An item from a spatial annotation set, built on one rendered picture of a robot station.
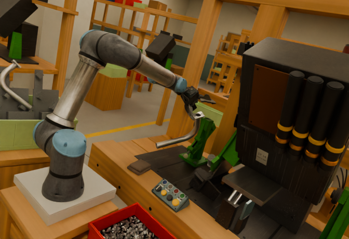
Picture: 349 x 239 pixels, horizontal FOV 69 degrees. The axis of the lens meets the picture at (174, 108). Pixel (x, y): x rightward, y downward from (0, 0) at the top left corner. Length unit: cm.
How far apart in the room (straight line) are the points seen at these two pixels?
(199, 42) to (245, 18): 1030
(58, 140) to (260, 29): 114
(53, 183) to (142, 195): 39
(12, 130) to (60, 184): 58
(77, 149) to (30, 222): 28
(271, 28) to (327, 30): 977
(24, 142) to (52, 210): 62
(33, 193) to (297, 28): 1092
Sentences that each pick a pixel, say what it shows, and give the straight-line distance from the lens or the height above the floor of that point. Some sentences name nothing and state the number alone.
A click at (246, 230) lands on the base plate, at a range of 118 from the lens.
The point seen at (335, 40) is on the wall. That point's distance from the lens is 1117.
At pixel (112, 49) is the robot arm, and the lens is 99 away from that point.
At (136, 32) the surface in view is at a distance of 679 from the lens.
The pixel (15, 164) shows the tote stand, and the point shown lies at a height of 76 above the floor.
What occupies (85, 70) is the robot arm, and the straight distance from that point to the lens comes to 107.
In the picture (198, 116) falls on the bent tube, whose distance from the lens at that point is 131.
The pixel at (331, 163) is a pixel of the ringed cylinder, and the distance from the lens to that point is 87.
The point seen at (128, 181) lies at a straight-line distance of 126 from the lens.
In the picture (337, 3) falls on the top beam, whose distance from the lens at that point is 144.
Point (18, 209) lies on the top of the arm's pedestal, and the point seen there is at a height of 85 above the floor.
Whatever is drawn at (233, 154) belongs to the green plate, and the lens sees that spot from 115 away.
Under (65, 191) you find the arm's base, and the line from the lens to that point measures 104.
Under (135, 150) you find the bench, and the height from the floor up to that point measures 88.
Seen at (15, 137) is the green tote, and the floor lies 87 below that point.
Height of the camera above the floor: 156
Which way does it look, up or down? 15 degrees down
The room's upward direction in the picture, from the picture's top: 16 degrees clockwise
